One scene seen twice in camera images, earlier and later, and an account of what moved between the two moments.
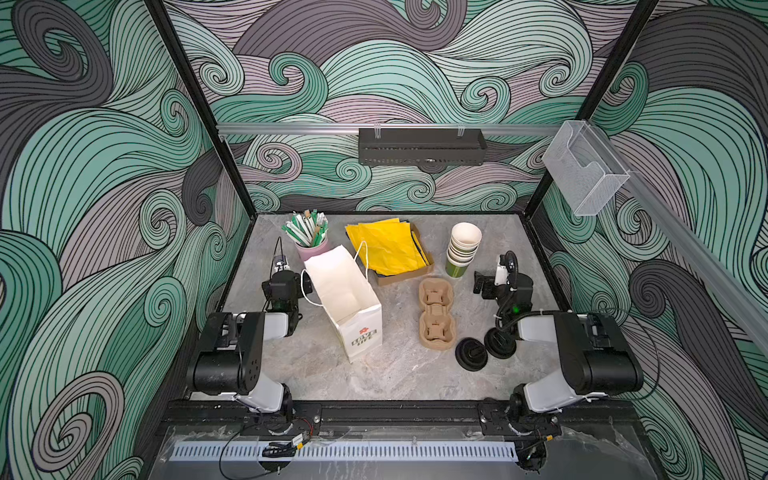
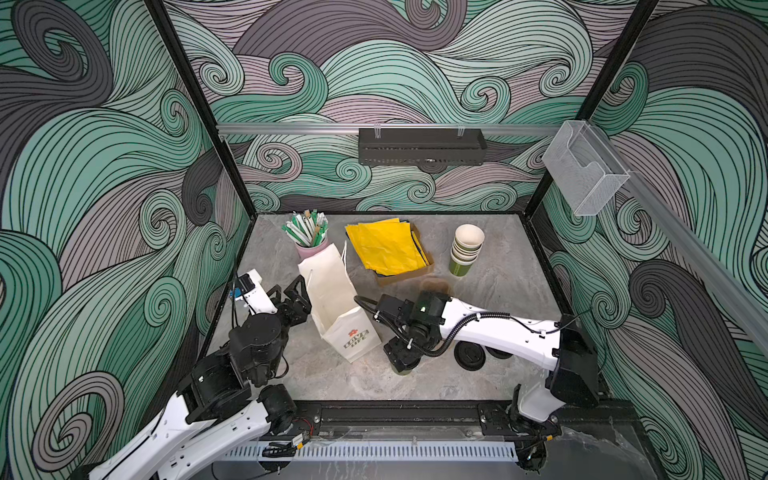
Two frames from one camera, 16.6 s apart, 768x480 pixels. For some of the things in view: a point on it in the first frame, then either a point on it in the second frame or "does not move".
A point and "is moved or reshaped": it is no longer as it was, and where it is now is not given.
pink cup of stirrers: [309, 231] does not move
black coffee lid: [471, 354] does not move
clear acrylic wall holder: [584, 169] does not move
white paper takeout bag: [338, 279] is moved or reshaped
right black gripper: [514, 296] → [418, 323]
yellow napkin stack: [386, 247] does not move
